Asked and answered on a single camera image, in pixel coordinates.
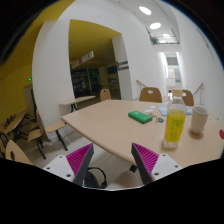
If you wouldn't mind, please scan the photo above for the wooden chair far right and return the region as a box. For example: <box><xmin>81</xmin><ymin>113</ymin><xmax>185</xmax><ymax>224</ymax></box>
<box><xmin>182</xmin><ymin>90</ymin><xmax>194</xmax><ymax>106</ymax></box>

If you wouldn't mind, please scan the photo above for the left wooden table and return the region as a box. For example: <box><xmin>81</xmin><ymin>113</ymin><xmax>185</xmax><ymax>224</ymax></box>
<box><xmin>4</xmin><ymin>112</ymin><xmax>25</xmax><ymax>134</ymax></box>

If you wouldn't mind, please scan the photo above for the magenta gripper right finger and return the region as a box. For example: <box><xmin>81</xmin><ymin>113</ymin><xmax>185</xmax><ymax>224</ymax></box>
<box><xmin>131</xmin><ymin>143</ymin><xmax>159</xmax><ymax>185</ymax></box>

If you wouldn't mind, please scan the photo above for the small colourful card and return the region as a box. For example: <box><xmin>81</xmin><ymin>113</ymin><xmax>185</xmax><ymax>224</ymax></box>
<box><xmin>155</xmin><ymin>117</ymin><xmax>164</xmax><ymax>123</ymax></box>

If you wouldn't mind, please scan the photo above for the green flat box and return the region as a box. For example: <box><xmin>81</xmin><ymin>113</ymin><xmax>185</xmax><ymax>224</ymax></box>
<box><xmin>128</xmin><ymin>111</ymin><xmax>152</xmax><ymax>124</ymax></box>

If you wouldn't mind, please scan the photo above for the blue paper sheet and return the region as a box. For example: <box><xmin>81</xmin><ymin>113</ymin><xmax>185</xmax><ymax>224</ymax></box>
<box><xmin>156</xmin><ymin>103</ymin><xmax>194</xmax><ymax>117</ymax></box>

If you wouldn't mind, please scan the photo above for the clear bottle yellow label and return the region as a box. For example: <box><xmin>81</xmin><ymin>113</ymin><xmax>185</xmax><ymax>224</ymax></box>
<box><xmin>163</xmin><ymin>89</ymin><xmax>187</xmax><ymax>148</ymax></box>

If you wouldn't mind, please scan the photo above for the white paper cup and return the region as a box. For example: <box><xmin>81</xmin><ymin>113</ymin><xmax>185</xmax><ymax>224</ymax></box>
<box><xmin>191</xmin><ymin>105</ymin><xmax>209</xmax><ymax>134</ymax></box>

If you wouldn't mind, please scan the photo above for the wooden chair far centre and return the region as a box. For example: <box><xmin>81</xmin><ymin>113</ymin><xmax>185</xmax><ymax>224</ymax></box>
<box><xmin>100</xmin><ymin>89</ymin><xmax>111</xmax><ymax>101</ymax></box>

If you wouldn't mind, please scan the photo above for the small wall-side table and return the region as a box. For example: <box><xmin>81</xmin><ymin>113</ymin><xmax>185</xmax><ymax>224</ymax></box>
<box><xmin>59</xmin><ymin>96</ymin><xmax>93</xmax><ymax>113</ymax></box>

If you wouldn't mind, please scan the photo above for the light wooden table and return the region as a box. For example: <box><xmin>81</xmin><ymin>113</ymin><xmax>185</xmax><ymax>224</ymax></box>
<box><xmin>62</xmin><ymin>100</ymin><xmax>224</xmax><ymax>167</ymax></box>

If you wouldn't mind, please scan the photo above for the wooden chair left of table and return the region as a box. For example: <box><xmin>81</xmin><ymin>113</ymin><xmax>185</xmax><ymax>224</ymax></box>
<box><xmin>36</xmin><ymin>111</ymin><xmax>68</xmax><ymax>150</ymax></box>

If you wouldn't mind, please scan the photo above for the hanging white sign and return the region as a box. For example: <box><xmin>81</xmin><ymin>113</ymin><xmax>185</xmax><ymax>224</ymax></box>
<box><xmin>71</xmin><ymin>51</ymin><xmax>94</xmax><ymax>69</ymax></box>

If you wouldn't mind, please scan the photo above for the wooden chair lower left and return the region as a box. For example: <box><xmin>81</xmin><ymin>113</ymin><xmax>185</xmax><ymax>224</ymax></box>
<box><xmin>6</xmin><ymin>140</ymin><xmax>32</xmax><ymax>165</ymax></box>

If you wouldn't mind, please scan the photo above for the wooden chair behind table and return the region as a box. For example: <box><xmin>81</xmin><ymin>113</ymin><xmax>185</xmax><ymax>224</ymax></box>
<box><xmin>139</xmin><ymin>87</ymin><xmax>162</xmax><ymax>103</ymax></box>

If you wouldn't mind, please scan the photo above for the red object table edge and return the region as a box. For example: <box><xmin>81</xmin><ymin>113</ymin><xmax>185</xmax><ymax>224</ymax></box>
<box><xmin>219</xmin><ymin>129</ymin><xmax>224</xmax><ymax>139</ymax></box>

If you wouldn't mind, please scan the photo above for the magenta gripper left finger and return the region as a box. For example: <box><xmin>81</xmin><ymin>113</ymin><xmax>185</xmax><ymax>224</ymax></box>
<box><xmin>66</xmin><ymin>144</ymin><xmax>94</xmax><ymax>186</ymax></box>

